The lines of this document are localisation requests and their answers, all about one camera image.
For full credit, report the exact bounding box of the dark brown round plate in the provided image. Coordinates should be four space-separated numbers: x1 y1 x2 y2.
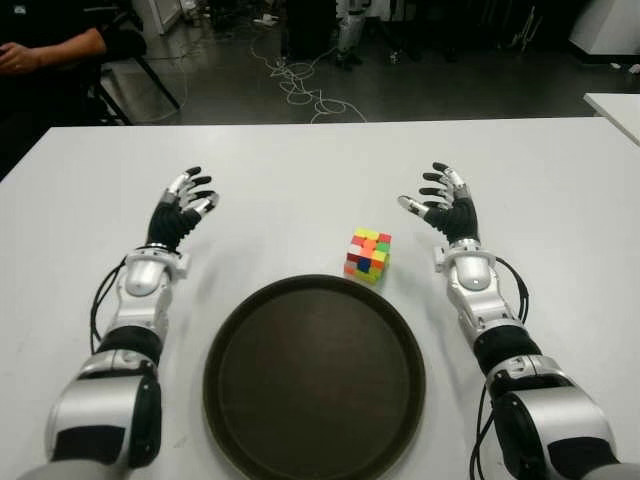
202 274 427 480

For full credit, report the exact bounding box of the black right elbow cable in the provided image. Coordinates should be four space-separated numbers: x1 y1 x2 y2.
469 384 501 480

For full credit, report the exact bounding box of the white side table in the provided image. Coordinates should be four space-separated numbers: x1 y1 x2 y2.
583 92 640 146

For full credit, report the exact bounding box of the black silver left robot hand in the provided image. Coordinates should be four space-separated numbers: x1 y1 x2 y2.
146 166 221 250

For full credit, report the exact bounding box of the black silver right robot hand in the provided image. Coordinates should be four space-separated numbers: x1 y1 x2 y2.
397 161 482 246

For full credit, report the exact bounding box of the black right forearm cable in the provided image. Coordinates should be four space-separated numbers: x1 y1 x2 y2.
492 254 531 321

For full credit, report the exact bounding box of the black cabinet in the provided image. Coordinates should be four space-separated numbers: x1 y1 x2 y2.
287 0 341 59

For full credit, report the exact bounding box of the white tangled floor cable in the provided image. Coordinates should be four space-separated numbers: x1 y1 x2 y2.
249 37 369 124

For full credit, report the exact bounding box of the silver white humanoid robot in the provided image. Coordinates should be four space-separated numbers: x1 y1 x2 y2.
335 0 366 66

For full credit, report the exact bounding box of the multicoloured Rubik's cube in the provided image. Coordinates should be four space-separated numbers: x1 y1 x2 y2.
343 227 392 286

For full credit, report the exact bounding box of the seated person in black shirt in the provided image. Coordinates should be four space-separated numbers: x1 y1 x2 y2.
0 0 149 171

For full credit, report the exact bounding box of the black metal chair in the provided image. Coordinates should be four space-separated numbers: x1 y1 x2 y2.
89 9 181 126

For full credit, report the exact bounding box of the white black-based cabinet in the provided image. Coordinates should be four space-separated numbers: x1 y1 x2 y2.
569 0 640 54

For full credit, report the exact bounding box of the white glass-fronted cabinet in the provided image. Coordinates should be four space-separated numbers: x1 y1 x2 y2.
132 0 181 36

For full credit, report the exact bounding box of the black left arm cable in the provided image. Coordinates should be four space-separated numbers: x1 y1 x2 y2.
88 254 131 351

